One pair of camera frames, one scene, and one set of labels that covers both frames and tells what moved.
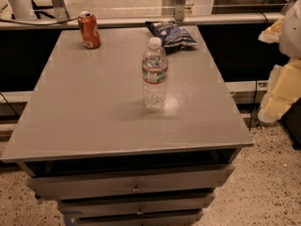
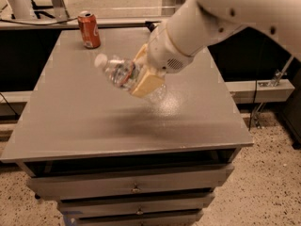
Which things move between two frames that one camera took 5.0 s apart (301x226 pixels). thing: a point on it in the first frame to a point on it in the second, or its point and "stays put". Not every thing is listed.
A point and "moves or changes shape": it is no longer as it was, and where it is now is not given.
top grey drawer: (130, 183) stays put
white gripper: (292, 35) to (164, 53)
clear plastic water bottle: (154, 72) moves or changes shape
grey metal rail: (193, 19) stays put
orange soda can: (88, 24) stays put
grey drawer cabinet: (87, 139) stays put
